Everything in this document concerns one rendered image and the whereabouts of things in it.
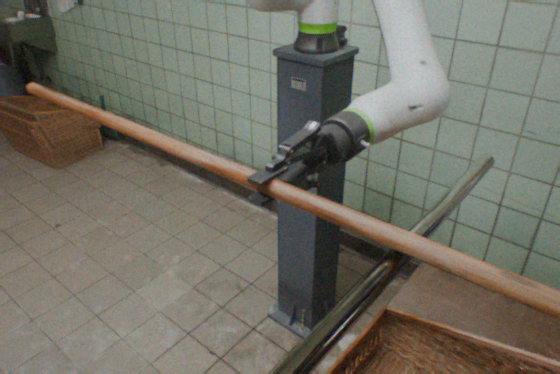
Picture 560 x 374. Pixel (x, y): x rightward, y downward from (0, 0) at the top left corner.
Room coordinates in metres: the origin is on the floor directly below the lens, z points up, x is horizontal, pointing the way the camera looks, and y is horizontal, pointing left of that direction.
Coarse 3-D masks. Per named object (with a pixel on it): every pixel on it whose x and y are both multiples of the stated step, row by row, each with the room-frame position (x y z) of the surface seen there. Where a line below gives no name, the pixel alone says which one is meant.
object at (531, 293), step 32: (64, 96) 1.02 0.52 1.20; (128, 128) 0.85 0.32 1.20; (192, 160) 0.72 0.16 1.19; (224, 160) 0.69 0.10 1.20; (288, 192) 0.59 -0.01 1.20; (352, 224) 0.52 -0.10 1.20; (384, 224) 0.50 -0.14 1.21; (416, 256) 0.45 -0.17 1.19; (448, 256) 0.44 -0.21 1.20; (512, 288) 0.38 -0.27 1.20; (544, 288) 0.38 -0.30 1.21
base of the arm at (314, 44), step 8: (336, 32) 1.50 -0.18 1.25; (344, 32) 1.53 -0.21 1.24; (296, 40) 1.47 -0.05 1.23; (304, 40) 1.43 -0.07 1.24; (312, 40) 1.42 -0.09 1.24; (320, 40) 1.42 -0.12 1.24; (328, 40) 1.42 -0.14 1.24; (336, 40) 1.46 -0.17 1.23; (344, 40) 1.50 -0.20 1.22; (296, 48) 1.44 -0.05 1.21; (304, 48) 1.42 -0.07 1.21; (312, 48) 1.41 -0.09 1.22; (320, 48) 1.42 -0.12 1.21; (328, 48) 1.41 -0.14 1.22; (336, 48) 1.43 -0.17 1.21
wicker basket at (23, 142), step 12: (12, 132) 2.97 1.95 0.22; (24, 132) 2.85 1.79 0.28; (96, 132) 3.12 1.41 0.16; (12, 144) 3.09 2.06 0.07; (24, 144) 2.94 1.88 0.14; (36, 144) 2.81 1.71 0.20; (36, 156) 2.93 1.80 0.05; (48, 156) 2.78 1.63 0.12; (60, 156) 2.85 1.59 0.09; (72, 156) 2.93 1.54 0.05; (84, 156) 3.00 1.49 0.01; (60, 168) 2.83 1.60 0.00
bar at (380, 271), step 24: (480, 168) 0.72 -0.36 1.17; (456, 192) 0.63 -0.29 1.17; (432, 216) 0.57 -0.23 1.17; (384, 264) 0.46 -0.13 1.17; (360, 288) 0.41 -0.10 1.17; (384, 288) 0.43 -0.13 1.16; (336, 312) 0.37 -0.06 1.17; (360, 312) 0.38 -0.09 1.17; (312, 336) 0.34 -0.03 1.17; (336, 336) 0.34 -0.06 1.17; (288, 360) 0.31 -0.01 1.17; (312, 360) 0.31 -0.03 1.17
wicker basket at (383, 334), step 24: (384, 312) 0.79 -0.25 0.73; (360, 336) 0.71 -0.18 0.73; (384, 336) 0.80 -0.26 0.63; (408, 336) 0.76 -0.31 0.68; (432, 336) 0.72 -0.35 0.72; (456, 336) 0.68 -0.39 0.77; (480, 336) 0.66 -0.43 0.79; (336, 360) 0.65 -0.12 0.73; (360, 360) 0.73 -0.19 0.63; (384, 360) 0.76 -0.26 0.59; (408, 360) 0.75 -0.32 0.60; (432, 360) 0.71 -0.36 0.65; (456, 360) 0.68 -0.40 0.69; (480, 360) 0.65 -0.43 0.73; (504, 360) 0.62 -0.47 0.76; (528, 360) 0.59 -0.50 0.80; (552, 360) 0.58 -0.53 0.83
